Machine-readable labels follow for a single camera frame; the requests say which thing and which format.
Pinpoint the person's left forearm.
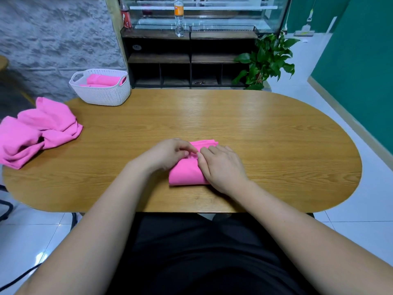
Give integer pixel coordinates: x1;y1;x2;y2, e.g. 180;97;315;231
17;159;157;295

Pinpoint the clear bottle with orange label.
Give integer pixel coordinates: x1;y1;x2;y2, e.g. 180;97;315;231
172;0;186;39

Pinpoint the person's left hand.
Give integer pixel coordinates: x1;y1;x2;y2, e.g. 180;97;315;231
128;137;199;176

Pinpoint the green potted plant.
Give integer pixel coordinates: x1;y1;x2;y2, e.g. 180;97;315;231
233;31;301;91

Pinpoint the pile of pink cloths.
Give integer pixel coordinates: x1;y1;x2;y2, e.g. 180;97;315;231
0;96;84;171

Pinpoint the dark wooden shelf cabinet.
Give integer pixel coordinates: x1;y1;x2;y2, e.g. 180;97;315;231
120;27;271;90

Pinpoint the pink towel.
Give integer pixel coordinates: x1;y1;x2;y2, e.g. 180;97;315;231
85;73;127;88
168;138;220;187
77;83;111;90

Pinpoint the white woven plastic basket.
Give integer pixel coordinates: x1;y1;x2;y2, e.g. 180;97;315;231
68;68;132;107

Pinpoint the person's right hand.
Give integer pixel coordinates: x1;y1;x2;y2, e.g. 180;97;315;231
196;144;252;198

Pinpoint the red label cola bottle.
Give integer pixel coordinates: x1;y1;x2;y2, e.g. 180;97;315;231
120;2;134;30

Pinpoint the white mop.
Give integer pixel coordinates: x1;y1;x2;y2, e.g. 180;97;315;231
294;8;318;37

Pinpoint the black floor cable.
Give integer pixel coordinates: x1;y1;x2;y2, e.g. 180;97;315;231
0;212;79;293

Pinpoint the person's right forearm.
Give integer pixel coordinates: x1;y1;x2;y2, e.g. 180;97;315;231
232;181;393;295

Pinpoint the glass display case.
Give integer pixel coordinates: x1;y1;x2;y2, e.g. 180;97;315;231
116;0;293;34

